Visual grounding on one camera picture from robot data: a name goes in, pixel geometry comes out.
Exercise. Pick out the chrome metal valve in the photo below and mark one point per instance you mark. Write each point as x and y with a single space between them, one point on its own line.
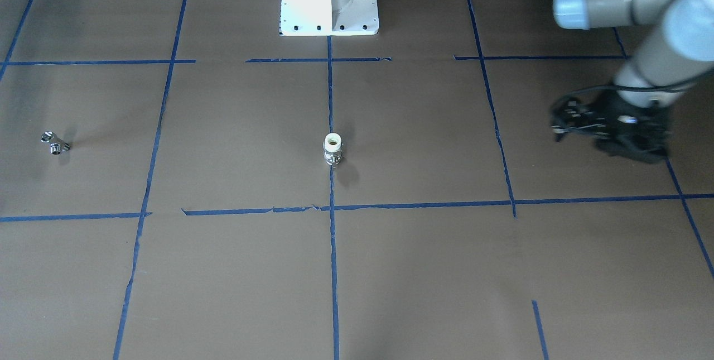
56 145

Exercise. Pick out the white PPR pipe fitting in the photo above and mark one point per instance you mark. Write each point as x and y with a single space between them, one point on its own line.
332 148

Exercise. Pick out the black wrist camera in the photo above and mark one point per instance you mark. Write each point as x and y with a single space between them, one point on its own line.
652 134

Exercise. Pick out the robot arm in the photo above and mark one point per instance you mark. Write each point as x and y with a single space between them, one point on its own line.
670 60

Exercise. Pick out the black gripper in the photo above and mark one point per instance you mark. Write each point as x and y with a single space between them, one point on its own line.
604 116

